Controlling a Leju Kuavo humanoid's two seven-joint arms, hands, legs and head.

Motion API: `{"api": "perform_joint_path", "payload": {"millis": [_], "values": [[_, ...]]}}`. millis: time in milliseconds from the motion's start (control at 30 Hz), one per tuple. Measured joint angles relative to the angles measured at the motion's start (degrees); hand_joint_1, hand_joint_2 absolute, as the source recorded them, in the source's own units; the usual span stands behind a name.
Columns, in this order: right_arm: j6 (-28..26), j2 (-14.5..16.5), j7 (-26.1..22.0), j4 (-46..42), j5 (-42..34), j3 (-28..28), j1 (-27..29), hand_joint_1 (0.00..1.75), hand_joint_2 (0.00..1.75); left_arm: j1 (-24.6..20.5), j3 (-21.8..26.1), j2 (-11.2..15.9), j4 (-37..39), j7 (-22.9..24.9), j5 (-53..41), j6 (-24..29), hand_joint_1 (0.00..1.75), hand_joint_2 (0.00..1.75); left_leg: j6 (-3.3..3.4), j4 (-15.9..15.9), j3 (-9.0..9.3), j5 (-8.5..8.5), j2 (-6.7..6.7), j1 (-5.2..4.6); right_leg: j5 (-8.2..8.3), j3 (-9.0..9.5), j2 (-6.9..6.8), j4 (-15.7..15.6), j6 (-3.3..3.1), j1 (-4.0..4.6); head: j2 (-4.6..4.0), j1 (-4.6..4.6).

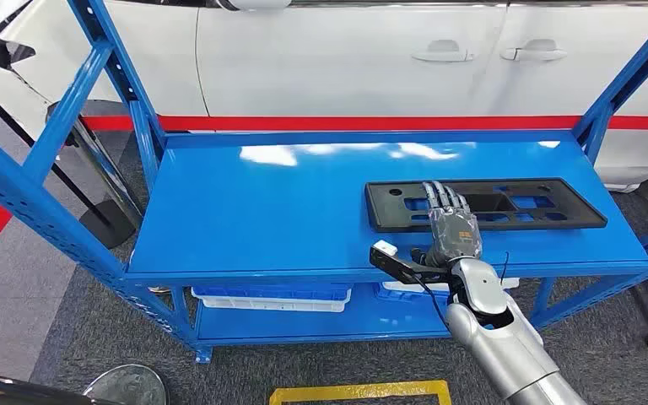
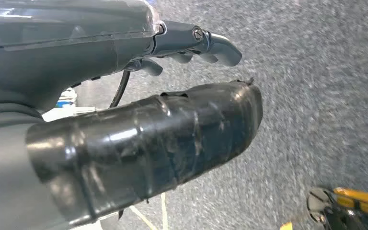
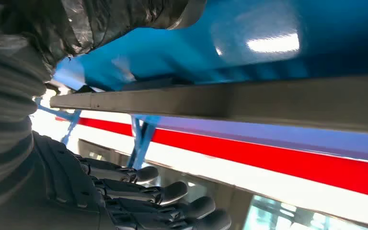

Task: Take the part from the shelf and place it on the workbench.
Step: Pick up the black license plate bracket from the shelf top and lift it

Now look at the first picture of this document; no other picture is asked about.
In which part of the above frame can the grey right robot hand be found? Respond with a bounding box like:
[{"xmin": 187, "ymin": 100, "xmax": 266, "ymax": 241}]
[{"xmin": 413, "ymin": 180, "xmax": 483, "ymax": 268}]

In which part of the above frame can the black plastic panel part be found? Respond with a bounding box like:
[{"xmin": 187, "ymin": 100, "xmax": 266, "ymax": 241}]
[{"xmin": 364, "ymin": 177, "xmax": 608, "ymax": 235}]

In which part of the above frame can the blue metal shelf rack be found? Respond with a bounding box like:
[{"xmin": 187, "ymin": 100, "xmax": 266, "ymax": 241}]
[{"xmin": 0, "ymin": 0, "xmax": 648, "ymax": 365}]

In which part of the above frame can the blue plastic bin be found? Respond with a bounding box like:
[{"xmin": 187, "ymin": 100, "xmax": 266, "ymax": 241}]
[{"xmin": 373, "ymin": 282, "xmax": 452, "ymax": 305}]

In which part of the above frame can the long red barrier belt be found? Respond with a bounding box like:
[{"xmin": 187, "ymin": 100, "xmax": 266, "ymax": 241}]
[{"xmin": 80, "ymin": 114, "xmax": 648, "ymax": 132}]

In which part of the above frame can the yellow floor tape square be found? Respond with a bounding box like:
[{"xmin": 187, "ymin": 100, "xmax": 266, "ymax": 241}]
[{"xmin": 268, "ymin": 380, "xmax": 452, "ymax": 405}]

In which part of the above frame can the white car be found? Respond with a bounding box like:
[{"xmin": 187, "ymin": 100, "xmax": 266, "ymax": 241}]
[{"xmin": 0, "ymin": 0, "xmax": 648, "ymax": 194}]

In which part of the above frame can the black pole stanchion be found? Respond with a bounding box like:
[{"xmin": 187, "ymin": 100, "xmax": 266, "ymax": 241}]
[{"xmin": 0, "ymin": 69, "xmax": 138, "ymax": 250}]

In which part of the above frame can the chrome stanchion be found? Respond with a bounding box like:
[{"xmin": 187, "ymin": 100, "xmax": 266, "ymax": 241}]
[
  {"xmin": 0, "ymin": 364, "xmax": 169, "ymax": 405},
  {"xmin": 44, "ymin": 100, "xmax": 171, "ymax": 295}
]

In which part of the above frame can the black camera bracket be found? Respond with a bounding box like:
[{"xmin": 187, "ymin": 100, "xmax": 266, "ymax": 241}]
[{"xmin": 368, "ymin": 246, "xmax": 451, "ymax": 286}]

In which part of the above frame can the white car door handle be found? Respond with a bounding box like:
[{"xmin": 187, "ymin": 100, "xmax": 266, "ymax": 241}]
[
  {"xmin": 499, "ymin": 39, "xmax": 568, "ymax": 62},
  {"xmin": 411, "ymin": 39, "xmax": 475, "ymax": 63}
]

